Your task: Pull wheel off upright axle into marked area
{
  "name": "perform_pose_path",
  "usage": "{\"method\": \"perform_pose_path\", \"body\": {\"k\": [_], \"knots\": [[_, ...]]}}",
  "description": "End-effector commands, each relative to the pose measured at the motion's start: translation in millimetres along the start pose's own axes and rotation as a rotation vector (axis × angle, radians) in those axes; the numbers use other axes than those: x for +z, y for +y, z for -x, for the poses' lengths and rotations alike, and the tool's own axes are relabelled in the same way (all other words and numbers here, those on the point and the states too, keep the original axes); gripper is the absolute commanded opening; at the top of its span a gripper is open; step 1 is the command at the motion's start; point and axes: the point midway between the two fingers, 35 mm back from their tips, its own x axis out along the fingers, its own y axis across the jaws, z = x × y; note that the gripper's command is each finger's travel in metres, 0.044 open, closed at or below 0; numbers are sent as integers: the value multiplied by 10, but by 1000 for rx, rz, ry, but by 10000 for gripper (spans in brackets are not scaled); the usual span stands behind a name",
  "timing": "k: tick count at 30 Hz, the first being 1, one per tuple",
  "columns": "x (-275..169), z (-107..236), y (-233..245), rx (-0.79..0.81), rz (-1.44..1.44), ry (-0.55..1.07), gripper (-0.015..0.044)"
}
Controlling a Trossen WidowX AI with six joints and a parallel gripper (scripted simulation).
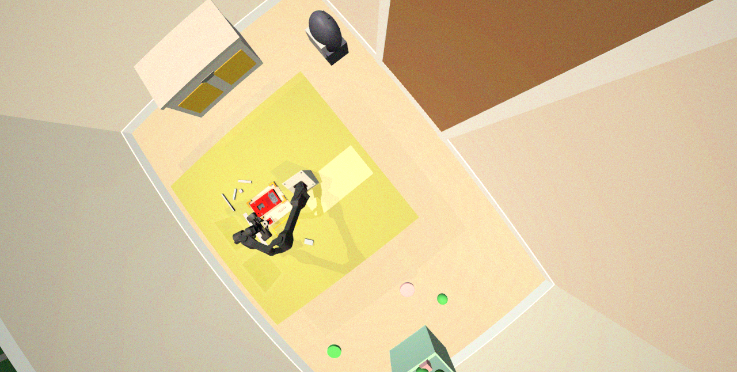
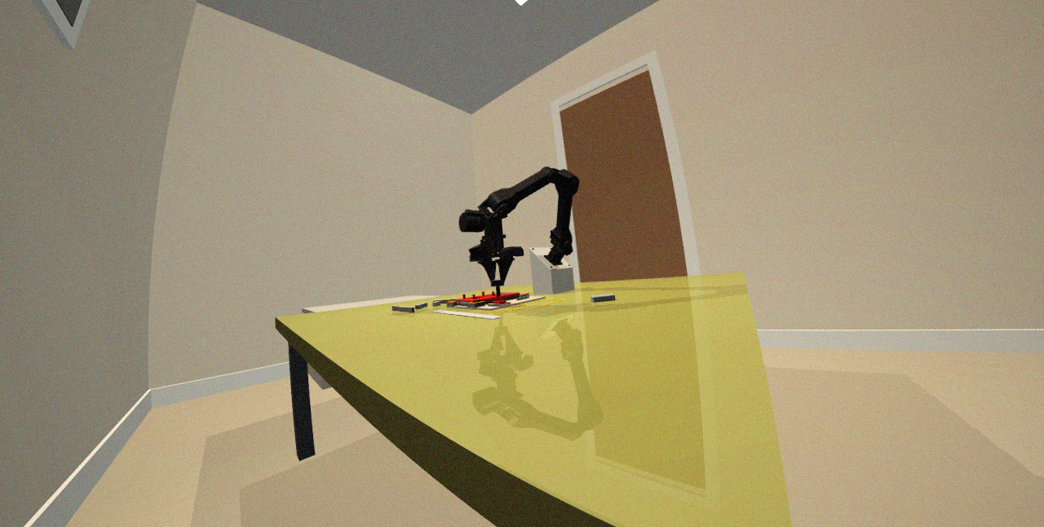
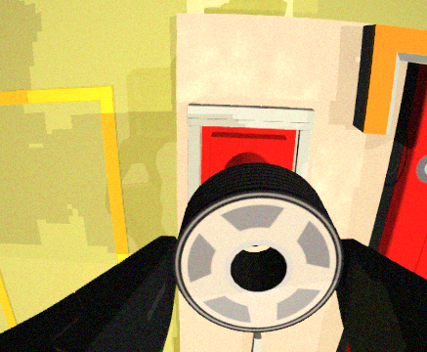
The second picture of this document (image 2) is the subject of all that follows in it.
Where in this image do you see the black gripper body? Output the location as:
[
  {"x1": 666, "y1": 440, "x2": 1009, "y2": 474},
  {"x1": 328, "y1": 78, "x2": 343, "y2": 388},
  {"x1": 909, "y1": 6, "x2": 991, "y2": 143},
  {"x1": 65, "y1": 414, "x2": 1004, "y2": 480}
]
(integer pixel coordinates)
[{"x1": 469, "y1": 231, "x2": 524, "y2": 262}]

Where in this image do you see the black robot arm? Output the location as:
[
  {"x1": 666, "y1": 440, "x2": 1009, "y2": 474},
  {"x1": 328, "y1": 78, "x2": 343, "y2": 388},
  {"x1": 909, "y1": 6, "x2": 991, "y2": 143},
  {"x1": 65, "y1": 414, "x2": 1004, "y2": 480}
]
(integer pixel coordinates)
[{"x1": 459, "y1": 166, "x2": 579, "y2": 266}]

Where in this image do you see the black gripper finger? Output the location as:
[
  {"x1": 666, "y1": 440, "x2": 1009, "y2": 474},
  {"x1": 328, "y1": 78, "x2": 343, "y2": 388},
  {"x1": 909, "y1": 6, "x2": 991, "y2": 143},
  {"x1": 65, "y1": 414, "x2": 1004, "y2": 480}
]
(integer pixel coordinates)
[
  {"x1": 477, "y1": 261, "x2": 497, "y2": 281},
  {"x1": 495, "y1": 259, "x2": 515, "y2": 283}
]

